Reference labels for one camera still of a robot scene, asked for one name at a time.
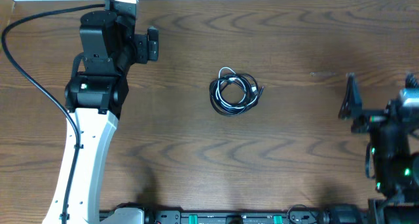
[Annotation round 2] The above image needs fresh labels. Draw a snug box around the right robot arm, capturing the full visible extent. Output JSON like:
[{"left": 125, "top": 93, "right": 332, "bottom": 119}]
[{"left": 316, "top": 73, "right": 418, "bottom": 223}]

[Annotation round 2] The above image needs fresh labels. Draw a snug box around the white cable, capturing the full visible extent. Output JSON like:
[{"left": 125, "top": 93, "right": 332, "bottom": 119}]
[{"left": 216, "top": 66, "right": 259, "bottom": 109}]

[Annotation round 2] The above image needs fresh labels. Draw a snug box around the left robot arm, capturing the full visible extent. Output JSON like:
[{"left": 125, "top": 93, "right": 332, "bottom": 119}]
[{"left": 43, "top": 8, "right": 158, "bottom": 223}]

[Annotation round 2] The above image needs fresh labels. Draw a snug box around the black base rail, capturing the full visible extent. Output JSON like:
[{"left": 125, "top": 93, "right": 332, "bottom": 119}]
[{"left": 100, "top": 209, "right": 373, "bottom": 224}]

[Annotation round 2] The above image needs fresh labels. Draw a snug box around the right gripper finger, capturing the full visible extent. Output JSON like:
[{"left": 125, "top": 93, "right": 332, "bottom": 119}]
[
  {"left": 405, "top": 73, "right": 419, "bottom": 88},
  {"left": 338, "top": 73, "right": 363, "bottom": 120}
]

